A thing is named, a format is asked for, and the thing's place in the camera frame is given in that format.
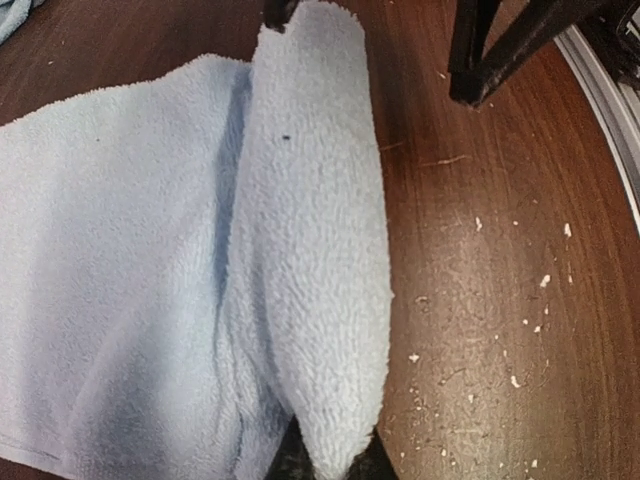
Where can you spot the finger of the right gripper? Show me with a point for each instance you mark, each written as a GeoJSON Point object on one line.
{"type": "Point", "coordinates": [476, 73]}
{"type": "Point", "coordinates": [278, 13]}

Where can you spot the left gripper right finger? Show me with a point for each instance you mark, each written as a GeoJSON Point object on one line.
{"type": "Point", "coordinates": [373, 463]}

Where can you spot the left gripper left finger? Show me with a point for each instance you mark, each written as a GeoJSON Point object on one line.
{"type": "Point", "coordinates": [292, 461]}

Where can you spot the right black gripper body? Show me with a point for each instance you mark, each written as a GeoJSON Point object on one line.
{"type": "Point", "coordinates": [613, 33]}

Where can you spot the light blue towel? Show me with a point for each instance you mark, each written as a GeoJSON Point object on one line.
{"type": "Point", "coordinates": [13, 13]}
{"type": "Point", "coordinates": [189, 262]}

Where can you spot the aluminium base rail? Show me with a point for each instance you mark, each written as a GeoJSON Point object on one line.
{"type": "Point", "coordinates": [615, 105]}

